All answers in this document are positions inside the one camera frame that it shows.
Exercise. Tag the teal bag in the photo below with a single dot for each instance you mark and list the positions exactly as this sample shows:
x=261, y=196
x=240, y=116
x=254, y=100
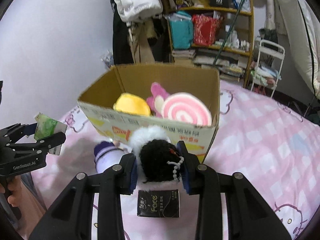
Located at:
x=181, y=32

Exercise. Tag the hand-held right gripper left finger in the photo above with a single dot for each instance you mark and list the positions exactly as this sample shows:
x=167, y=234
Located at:
x=132, y=180

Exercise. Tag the pink plush toy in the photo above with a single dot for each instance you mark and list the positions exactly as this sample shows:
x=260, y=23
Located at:
x=156, y=92

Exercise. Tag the cardboard box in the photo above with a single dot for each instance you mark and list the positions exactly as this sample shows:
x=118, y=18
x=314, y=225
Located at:
x=175, y=80

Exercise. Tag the pile of papers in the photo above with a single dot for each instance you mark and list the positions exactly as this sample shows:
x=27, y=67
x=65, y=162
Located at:
x=225, y=66

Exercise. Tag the beige hanging coat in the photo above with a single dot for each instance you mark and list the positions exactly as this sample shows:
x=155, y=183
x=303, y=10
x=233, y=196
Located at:
x=141, y=47

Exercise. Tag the stack of books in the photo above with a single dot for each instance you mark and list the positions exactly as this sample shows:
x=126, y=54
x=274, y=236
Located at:
x=183, y=54

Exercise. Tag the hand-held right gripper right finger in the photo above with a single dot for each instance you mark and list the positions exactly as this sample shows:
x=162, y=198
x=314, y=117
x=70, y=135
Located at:
x=187, y=187

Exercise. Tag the black hanging coat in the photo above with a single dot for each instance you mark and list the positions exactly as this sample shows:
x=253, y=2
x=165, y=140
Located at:
x=121, y=42

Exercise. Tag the dark hanging garments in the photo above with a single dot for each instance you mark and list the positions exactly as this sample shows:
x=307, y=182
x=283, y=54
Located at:
x=160, y=47

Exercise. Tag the white puffer jacket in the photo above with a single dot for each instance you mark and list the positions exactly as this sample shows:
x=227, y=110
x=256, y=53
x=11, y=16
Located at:
x=137, y=2

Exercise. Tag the person's left hand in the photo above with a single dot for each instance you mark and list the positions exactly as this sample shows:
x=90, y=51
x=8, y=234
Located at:
x=13, y=192

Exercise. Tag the white trolley cart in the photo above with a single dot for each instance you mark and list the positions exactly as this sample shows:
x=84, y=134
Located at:
x=270, y=46

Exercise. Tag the yellow plush toy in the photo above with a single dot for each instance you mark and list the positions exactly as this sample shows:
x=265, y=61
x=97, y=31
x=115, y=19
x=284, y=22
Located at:
x=131, y=105

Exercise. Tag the pink cat print bedsheet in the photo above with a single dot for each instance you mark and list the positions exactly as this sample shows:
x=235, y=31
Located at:
x=250, y=155

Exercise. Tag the plastic bag of snacks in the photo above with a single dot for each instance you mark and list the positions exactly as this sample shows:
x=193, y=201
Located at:
x=108, y=60

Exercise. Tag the green tissue packet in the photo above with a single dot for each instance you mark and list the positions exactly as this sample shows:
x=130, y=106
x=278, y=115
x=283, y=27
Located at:
x=47, y=127

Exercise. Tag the black and white plush toy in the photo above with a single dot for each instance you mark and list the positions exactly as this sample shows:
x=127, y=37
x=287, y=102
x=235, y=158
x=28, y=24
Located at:
x=157, y=160

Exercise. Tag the pink swirl roll plush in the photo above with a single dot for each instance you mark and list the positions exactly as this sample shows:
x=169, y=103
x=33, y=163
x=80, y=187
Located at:
x=185, y=110

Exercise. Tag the wooden shelf rack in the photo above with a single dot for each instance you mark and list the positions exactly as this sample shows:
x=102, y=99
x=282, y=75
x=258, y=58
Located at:
x=247, y=30

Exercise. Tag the floral curtain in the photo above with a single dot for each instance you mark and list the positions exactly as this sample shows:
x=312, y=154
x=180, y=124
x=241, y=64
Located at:
x=270, y=5

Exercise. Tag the purple plush toy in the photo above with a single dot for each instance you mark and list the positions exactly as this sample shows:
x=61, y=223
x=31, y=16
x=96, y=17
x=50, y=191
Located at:
x=107, y=158

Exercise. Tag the black tissue packet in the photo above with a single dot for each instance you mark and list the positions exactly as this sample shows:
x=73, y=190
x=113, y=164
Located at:
x=158, y=202

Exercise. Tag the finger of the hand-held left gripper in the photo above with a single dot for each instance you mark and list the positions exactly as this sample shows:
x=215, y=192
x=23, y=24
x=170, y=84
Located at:
x=52, y=140
x=31, y=130

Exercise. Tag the teal mop pole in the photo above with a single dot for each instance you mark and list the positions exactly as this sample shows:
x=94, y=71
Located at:
x=231, y=27

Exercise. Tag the group of cosmetic bottles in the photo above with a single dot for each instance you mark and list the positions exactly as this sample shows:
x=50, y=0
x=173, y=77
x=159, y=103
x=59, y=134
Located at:
x=237, y=42

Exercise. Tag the red patterned bag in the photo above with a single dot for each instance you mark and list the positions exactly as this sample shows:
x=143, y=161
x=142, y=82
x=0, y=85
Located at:
x=205, y=30

